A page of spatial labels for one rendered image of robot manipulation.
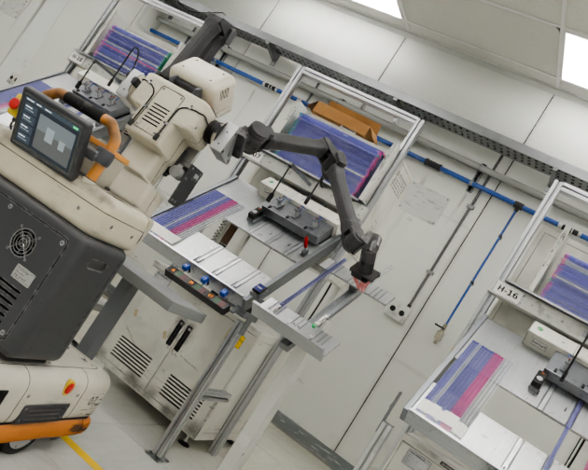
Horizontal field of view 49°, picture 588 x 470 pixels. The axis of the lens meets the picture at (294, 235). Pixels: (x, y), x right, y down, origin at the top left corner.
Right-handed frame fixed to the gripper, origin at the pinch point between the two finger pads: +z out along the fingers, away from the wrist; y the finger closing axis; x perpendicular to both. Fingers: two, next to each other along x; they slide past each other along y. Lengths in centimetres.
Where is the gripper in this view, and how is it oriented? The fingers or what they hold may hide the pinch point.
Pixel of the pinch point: (361, 289)
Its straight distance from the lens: 247.7
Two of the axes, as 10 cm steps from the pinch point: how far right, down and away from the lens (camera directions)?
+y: -7.6, -4.4, 4.8
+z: -1.0, 8.1, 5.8
